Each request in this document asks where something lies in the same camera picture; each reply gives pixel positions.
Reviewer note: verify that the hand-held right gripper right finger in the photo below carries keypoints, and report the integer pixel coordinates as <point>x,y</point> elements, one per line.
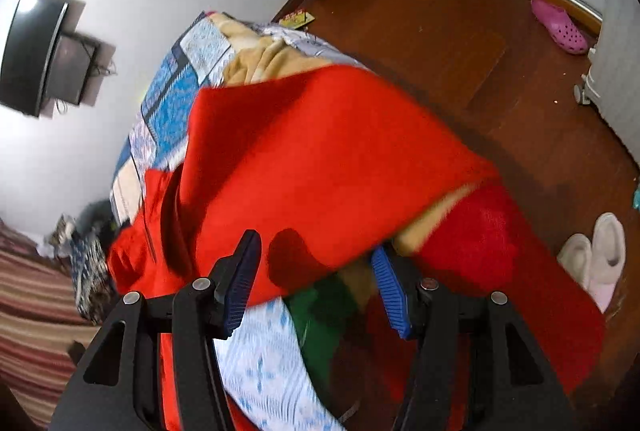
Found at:
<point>392,293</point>

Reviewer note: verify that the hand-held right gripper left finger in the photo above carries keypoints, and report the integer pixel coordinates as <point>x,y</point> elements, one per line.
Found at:
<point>240,283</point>

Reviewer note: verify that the red garment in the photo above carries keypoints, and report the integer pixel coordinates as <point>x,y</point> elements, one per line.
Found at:
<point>325,151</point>

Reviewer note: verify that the dark patterned cloth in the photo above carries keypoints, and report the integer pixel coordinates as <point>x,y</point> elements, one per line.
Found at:
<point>92,276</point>

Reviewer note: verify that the white slipper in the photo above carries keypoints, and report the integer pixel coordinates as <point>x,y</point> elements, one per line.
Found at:
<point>607,256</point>
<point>575,258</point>

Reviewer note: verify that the blue patchwork bed sheet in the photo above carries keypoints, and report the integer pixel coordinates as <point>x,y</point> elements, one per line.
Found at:
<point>170,111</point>

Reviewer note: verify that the striped curtain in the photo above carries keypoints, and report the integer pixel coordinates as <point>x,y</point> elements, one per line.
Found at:
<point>35,311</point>

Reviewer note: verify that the yellow flat box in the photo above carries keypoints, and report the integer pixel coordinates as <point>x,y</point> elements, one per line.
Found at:
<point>297,19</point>

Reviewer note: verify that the white heater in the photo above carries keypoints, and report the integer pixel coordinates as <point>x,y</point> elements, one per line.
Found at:
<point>592,81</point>

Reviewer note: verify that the pink clog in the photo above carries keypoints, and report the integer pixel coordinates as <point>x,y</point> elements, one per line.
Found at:
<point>560,28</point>

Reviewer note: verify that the black wall television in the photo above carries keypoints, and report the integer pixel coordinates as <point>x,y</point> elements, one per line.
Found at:
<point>30,46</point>

